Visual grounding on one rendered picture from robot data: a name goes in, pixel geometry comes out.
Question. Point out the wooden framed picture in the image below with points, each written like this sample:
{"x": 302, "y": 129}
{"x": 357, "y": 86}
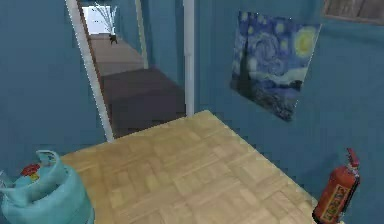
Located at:
{"x": 353, "y": 10}

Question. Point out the red fire extinguisher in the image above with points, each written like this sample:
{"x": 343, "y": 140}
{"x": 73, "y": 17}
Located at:
{"x": 336, "y": 193}

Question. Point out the blue starry night painting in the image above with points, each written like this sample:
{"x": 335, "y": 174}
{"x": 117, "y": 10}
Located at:
{"x": 270, "y": 63}

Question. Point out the teal gas cylinder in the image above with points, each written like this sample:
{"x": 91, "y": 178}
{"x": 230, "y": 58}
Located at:
{"x": 46, "y": 196}

